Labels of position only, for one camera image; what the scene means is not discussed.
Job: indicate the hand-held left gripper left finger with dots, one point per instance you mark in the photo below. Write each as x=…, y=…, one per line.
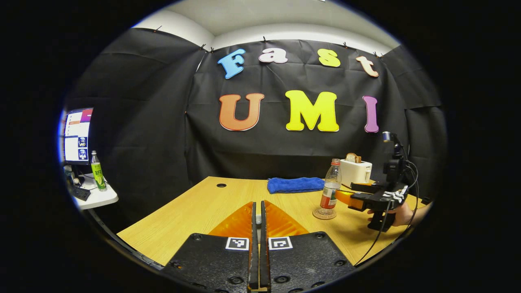
x=253, y=252

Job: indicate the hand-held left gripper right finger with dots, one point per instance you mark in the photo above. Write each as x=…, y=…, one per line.
x=263, y=252

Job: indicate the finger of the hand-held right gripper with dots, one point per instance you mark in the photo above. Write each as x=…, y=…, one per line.
x=368, y=187
x=366, y=201

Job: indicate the clear plastic water bottle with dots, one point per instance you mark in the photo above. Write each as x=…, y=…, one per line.
x=330, y=187

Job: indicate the round cork coaster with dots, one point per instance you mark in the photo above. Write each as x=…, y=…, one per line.
x=324, y=215

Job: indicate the green drink bottle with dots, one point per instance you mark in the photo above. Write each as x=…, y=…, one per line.
x=98, y=173

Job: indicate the white toaster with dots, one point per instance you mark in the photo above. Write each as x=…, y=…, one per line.
x=356, y=173

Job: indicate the bread slice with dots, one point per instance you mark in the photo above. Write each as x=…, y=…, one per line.
x=353, y=158

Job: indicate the blue folded towel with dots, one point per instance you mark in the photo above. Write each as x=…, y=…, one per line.
x=295, y=185

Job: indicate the white side desk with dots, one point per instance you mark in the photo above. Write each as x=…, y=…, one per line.
x=101, y=197

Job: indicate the black keyboard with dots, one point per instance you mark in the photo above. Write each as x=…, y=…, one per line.
x=80, y=193

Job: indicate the computer monitor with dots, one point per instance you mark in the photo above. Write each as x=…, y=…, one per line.
x=78, y=136

